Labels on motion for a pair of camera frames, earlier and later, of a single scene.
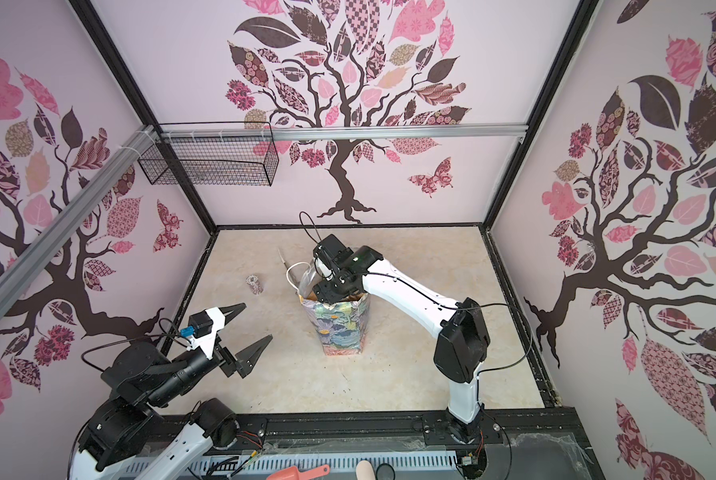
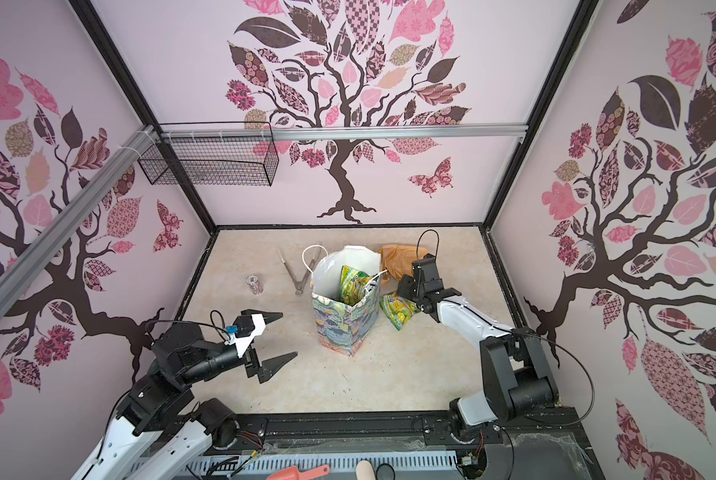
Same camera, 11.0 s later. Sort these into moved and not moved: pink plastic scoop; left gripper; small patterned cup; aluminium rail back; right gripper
Moved: right gripper; left gripper
Not moved: small patterned cup; pink plastic scoop; aluminium rail back
